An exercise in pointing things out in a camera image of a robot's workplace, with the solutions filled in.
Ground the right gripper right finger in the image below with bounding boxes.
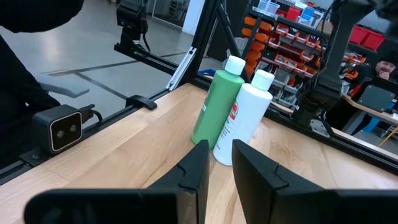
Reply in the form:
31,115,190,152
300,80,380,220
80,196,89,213
231,139,398,224

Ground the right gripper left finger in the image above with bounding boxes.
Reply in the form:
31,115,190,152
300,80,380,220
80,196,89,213
24,139,210,224

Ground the large white paint bottle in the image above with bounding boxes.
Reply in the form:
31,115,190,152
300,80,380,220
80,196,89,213
213,68,275,167

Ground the large green paint bottle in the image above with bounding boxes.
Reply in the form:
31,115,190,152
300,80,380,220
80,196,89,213
190,55,246,149

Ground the wooden workbench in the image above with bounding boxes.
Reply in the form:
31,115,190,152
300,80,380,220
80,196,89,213
341,95,398,125

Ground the silver aluminium bar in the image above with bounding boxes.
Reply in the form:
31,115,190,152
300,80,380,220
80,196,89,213
165,46,198,91

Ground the person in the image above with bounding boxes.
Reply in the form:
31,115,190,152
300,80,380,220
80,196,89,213
325,51,398,136
0,0,85,170

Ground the parts bin storage rack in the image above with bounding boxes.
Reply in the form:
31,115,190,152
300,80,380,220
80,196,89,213
241,0,398,110

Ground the small red storage bin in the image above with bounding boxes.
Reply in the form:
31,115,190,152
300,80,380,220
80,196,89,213
362,30,386,51
349,24,369,44

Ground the black mounted device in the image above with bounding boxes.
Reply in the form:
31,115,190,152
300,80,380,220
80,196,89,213
116,0,149,50

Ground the black frame clamp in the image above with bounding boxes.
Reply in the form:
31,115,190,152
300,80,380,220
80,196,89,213
126,95,159,111

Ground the small black exterior camera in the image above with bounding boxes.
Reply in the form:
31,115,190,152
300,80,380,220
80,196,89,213
30,104,103,156

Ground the black aluminium rig frame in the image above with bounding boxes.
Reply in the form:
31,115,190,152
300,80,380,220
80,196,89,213
0,0,398,184

